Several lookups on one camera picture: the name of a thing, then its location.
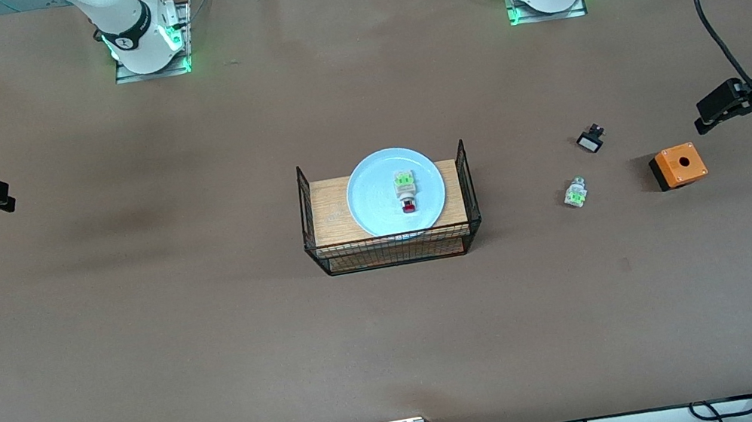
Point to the red push button switch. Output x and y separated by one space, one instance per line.
407 194

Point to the light blue round plate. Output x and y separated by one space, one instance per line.
375 203

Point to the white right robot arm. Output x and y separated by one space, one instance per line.
126 16

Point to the black square push button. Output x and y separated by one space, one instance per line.
591 143

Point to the green white contact block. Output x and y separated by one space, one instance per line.
575 194

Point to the wooden board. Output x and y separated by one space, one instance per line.
330 211

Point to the orange button enclosure box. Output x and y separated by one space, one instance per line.
682 169

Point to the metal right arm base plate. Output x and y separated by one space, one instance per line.
154 74

